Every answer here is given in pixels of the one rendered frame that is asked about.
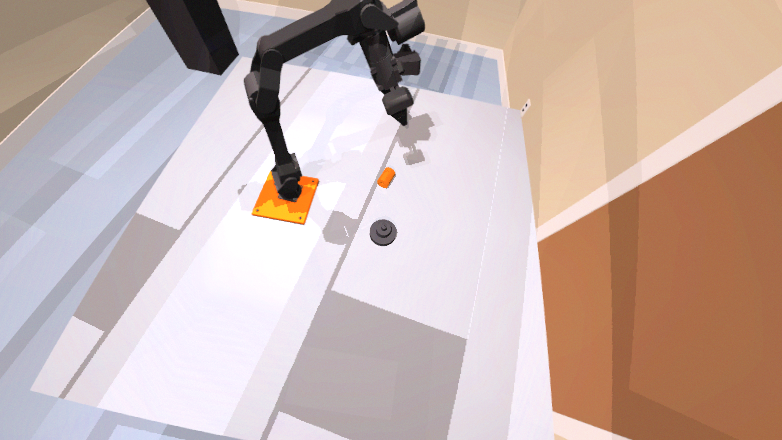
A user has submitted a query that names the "orange knob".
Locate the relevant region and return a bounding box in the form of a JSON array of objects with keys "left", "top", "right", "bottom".
[{"left": 377, "top": 167, "right": 395, "bottom": 188}]

